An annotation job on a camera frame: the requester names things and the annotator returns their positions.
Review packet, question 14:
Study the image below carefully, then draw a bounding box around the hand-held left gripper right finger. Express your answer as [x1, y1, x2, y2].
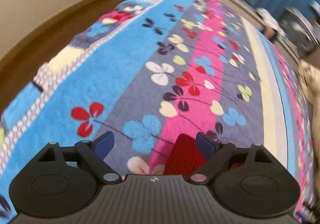
[187, 132, 272, 185]

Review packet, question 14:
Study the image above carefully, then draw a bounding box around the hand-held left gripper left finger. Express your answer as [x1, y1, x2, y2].
[37, 131, 122, 185]

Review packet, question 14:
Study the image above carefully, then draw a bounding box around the red knit sweater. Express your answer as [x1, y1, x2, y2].
[163, 134, 244, 176]

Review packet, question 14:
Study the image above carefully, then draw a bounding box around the white clothes pile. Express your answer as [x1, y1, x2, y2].
[256, 8, 279, 31]

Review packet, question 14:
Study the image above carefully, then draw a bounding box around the floral striped bed blanket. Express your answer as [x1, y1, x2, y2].
[0, 0, 316, 224]

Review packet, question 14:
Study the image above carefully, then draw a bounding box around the beige fluffy object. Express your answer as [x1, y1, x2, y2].
[297, 60, 320, 130]

